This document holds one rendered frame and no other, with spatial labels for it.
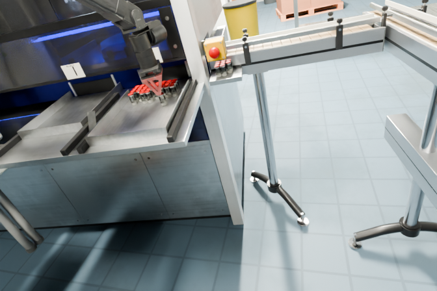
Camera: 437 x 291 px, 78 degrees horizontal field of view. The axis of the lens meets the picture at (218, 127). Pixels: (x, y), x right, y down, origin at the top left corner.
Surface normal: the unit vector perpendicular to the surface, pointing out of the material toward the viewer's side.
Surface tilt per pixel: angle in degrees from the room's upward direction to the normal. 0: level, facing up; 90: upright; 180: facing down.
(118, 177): 90
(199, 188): 90
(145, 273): 0
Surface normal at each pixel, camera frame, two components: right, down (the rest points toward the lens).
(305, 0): -0.03, 0.54
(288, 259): -0.21, -0.83
